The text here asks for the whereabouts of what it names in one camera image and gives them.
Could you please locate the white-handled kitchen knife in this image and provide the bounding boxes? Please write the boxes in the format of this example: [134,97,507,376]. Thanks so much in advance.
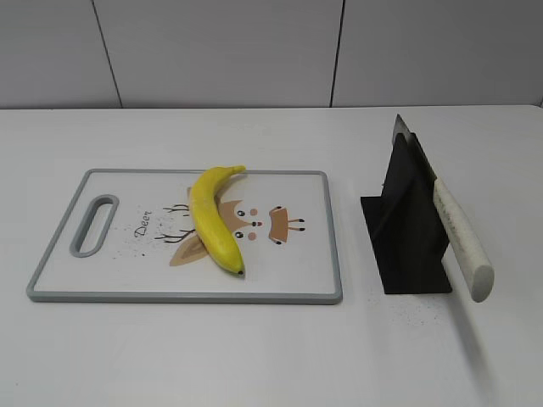
[393,114,495,303]

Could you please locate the yellow plastic banana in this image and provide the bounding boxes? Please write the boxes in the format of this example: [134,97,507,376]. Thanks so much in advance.
[189,165,246,277]

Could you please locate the black knife stand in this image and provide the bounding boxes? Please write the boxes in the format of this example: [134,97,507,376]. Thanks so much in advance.
[361,132,452,294]

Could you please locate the white deer cutting board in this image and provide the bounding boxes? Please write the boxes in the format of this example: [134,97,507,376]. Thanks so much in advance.
[26,169,343,305]

